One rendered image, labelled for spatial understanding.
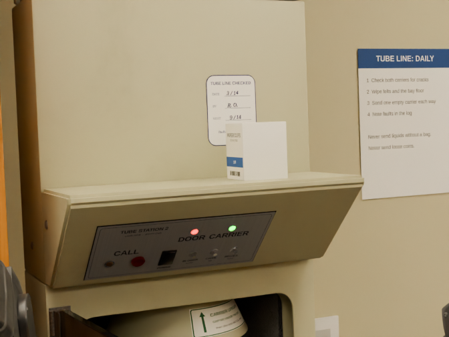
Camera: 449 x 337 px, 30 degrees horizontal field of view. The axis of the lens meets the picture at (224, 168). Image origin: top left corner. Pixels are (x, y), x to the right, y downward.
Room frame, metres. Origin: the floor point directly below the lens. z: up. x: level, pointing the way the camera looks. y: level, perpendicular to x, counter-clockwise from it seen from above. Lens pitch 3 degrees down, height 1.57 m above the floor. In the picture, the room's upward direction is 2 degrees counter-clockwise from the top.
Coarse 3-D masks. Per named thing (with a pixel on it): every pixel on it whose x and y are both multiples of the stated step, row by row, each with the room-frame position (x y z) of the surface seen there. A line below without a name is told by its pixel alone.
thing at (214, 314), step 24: (144, 312) 0.96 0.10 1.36; (168, 312) 0.95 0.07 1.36; (192, 312) 0.96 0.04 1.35; (216, 312) 0.97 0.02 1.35; (240, 312) 1.02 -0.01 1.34; (120, 336) 0.97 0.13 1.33; (144, 336) 0.95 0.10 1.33; (168, 336) 0.94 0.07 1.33; (192, 336) 0.94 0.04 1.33; (216, 336) 0.96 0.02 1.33; (240, 336) 0.98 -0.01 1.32
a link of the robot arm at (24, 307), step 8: (24, 296) 0.60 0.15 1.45; (24, 304) 0.59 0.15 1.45; (24, 312) 0.59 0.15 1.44; (32, 312) 0.62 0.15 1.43; (24, 320) 0.59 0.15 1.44; (32, 320) 0.61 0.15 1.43; (24, 328) 0.59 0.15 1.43; (32, 328) 0.61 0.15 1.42; (24, 336) 0.59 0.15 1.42; (32, 336) 0.60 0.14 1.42
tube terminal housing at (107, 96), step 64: (64, 0) 0.87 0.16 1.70; (128, 0) 0.90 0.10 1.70; (192, 0) 0.93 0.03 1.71; (256, 0) 0.96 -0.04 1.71; (64, 64) 0.87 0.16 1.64; (128, 64) 0.90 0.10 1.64; (192, 64) 0.93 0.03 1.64; (256, 64) 0.96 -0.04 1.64; (64, 128) 0.87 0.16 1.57; (128, 128) 0.90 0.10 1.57; (192, 128) 0.93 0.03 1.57
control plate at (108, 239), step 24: (216, 216) 0.84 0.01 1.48; (240, 216) 0.85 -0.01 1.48; (264, 216) 0.86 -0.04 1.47; (96, 240) 0.80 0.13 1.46; (120, 240) 0.81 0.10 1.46; (144, 240) 0.83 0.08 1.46; (168, 240) 0.84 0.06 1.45; (192, 240) 0.85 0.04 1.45; (216, 240) 0.87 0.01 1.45; (240, 240) 0.88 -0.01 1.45; (96, 264) 0.83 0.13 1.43; (120, 264) 0.84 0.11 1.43; (144, 264) 0.86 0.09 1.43; (192, 264) 0.89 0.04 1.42; (216, 264) 0.90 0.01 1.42
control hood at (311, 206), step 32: (64, 192) 0.80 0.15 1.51; (96, 192) 0.79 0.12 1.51; (128, 192) 0.78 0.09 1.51; (160, 192) 0.79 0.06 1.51; (192, 192) 0.80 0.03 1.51; (224, 192) 0.82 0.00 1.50; (256, 192) 0.83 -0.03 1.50; (288, 192) 0.85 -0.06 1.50; (320, 192) 0.87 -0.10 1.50; (352, 192) 0.89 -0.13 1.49; (64, 224) 0.78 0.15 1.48; (96, 224) 0.79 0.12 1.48; (288, 224) 0.89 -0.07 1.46; (320, 224) 0.91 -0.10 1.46; (64, 256) 0.80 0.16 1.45; (256, 256) 0.92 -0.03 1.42; (288, 256) 0.94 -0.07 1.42; (320, 256) 0.96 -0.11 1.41
